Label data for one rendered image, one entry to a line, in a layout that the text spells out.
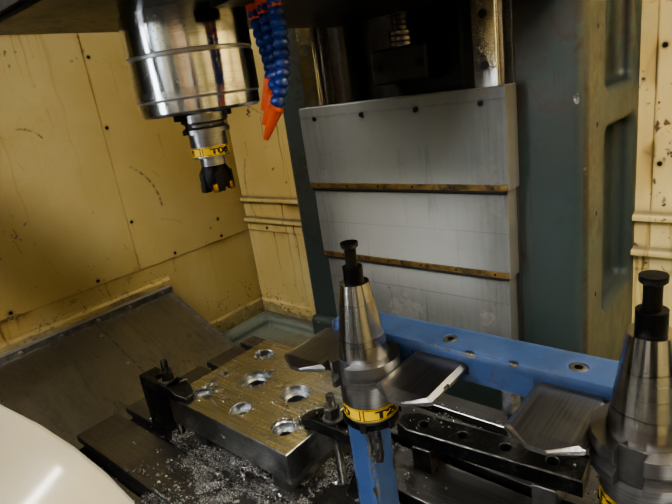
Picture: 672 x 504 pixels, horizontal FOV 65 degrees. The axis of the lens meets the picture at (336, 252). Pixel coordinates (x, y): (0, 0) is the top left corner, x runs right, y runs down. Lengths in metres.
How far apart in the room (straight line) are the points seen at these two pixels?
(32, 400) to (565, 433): 1.42
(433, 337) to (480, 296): 0.59
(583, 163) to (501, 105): 0.17
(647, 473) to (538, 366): 0.11
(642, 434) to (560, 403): 0.07
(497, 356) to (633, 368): 0.13
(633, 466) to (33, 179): 1.58
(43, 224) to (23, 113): 0.31
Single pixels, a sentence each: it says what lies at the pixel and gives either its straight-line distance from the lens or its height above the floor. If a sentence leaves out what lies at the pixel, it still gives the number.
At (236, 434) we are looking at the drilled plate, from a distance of 0.84.
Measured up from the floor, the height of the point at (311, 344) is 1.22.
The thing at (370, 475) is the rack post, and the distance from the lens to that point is 0.62.
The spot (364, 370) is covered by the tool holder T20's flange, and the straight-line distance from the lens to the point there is 0.45.
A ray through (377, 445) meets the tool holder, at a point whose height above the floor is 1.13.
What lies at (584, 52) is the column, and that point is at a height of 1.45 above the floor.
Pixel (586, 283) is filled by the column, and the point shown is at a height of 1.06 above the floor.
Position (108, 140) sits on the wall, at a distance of 1.80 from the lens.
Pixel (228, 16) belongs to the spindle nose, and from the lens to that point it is 0.70.
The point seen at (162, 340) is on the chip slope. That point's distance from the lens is 1.74.
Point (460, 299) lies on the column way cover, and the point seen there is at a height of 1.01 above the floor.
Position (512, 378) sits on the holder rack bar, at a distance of 0.45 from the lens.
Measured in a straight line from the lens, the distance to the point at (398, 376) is 0.45.
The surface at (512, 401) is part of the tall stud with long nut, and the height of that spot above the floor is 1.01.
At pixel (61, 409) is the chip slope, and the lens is 1.60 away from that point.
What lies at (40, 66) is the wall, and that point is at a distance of 1.75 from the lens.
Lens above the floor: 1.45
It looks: 17 degrees down
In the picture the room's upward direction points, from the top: 8 degrees counter-clockwise
